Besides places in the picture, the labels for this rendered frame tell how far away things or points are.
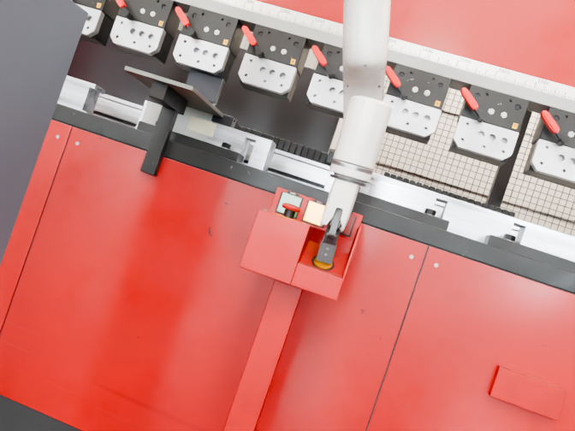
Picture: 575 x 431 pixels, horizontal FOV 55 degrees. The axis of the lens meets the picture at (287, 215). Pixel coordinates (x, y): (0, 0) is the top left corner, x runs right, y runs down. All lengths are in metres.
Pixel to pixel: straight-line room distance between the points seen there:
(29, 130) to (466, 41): 1.08
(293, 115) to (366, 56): 1.02
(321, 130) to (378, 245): 0.80
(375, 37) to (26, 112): 0.62
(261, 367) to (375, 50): 0.65
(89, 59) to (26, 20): 1.46
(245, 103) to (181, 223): 0.81
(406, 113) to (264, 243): 0.62
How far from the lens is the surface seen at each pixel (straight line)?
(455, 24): 1.59
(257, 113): 2.11
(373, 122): 1.08
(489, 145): 1.51
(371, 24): 1.11
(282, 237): 1.07
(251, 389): 1.17
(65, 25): 1.02
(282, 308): 1.13
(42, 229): 1.60
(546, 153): 1.53
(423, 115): 1.50
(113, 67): 2.35
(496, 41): 1.59
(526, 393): 1.40
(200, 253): 1.42
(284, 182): 1.38
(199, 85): 1.63
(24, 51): 0.97
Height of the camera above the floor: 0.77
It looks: 1 degrees up
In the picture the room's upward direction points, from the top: 19 degrees clockwise
